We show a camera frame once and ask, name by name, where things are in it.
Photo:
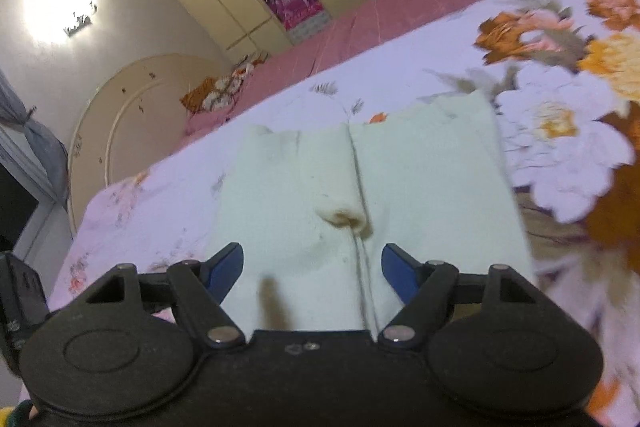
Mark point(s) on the grey tied curtain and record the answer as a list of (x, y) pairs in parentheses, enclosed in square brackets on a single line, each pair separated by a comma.
[(47, 148)]

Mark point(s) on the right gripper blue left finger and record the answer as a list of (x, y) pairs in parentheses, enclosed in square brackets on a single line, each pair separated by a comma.
[(199, 288)]

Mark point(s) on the pink bed cover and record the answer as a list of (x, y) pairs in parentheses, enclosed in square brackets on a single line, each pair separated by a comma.
[(371, 24)]

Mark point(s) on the lilac floral bed sheet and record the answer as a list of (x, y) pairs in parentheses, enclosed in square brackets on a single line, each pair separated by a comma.
[(562, 77)]

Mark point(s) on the orange patterned pillow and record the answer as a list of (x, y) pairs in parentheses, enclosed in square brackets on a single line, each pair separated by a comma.
[(216, 93)]

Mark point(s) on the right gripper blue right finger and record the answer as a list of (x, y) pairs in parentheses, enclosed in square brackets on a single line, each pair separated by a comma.
[(426, 291)]

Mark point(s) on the left hand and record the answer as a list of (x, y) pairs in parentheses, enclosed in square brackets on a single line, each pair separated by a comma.
[(18, 416)]

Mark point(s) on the cream arched headboard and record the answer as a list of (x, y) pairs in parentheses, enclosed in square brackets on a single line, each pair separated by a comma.
[(134, 120)]

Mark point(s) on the pale green cloth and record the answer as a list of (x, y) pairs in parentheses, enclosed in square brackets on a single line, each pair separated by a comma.
[(313, 211)]

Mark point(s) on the wall lamp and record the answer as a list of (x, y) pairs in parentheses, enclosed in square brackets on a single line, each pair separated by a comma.
[(78, 18)]

